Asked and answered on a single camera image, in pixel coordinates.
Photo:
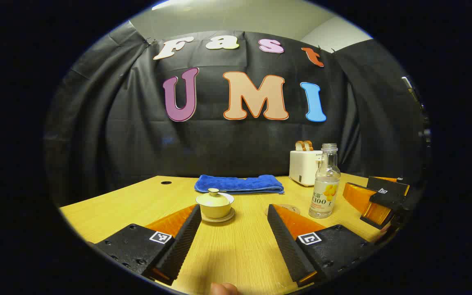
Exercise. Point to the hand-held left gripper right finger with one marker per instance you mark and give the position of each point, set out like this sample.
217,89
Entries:
287,246

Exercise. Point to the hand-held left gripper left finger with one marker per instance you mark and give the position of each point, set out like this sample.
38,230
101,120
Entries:
178,246

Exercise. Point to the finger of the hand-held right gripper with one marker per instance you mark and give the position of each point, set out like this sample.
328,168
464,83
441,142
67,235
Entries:
389,184
385,200

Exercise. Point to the round wooden coaster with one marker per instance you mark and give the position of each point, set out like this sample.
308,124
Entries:
293,209

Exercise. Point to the cream teacup lid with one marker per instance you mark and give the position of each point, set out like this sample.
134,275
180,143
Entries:
215,199

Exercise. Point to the clear water bottle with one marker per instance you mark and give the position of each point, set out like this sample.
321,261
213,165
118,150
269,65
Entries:
324,192

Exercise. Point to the cream saucer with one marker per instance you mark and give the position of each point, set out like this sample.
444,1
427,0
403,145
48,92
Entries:
217,221

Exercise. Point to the blue towel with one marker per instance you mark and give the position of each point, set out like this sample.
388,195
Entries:
240,184

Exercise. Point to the white toaster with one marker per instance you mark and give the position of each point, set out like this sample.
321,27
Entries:
301,168

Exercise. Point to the dark metal stand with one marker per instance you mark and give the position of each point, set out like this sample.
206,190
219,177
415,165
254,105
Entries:
409,87

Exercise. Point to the black backdrop cloth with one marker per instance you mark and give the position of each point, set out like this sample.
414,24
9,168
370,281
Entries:
137,143

